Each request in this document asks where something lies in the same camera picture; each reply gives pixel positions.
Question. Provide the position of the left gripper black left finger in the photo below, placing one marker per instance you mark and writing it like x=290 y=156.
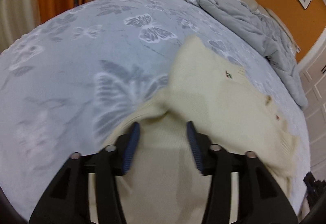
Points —
x=85 y=189

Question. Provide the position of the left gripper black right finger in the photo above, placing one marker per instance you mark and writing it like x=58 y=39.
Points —
x=260 y=198

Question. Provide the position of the cream knit cardigan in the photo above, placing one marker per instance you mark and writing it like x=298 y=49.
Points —
x=163 y=184

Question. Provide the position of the white panelled wardrobe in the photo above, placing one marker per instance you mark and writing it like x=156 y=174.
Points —
x=313 y=80

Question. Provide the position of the light blue butterfly bedspread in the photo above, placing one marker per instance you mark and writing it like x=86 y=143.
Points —
x=71 y=79

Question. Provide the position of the grey crumpled duvet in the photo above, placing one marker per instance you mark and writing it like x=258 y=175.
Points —
x=262 y=33

